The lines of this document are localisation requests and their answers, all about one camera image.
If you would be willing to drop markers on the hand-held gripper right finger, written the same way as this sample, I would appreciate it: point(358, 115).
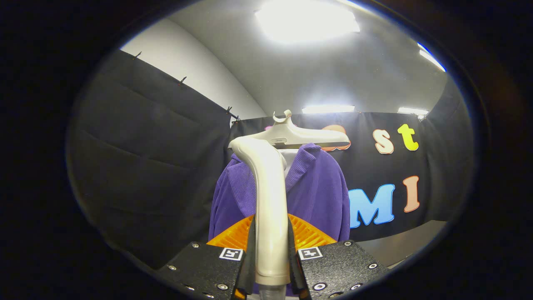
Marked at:
point(333, 266)

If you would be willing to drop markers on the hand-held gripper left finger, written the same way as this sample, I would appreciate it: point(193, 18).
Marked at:
point(208, 266)

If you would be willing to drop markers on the purple jacket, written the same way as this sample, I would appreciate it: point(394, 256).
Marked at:
point(320, 196)

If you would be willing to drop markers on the white garment steamer head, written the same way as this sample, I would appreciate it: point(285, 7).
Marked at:
point(270, 200)

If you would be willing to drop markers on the white garment form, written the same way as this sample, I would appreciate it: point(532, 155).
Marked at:
point(288, 160)

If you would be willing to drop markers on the white clothes hanger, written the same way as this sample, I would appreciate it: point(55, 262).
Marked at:
point(300, 135)

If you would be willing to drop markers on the grey cabinet with dark top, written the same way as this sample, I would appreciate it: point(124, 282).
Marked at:
point(395, 246)

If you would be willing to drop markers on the long ceiling light bar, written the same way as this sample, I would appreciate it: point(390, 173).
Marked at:
point(328, 108)

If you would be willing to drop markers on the small ceiling light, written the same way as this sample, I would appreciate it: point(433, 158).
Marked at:
point(412, 111)

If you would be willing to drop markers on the double ceiling light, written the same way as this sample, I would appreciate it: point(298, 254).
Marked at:
point(431, 58)

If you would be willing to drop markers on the large ceiling light panel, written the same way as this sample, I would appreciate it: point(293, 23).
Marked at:
point(306, 21)

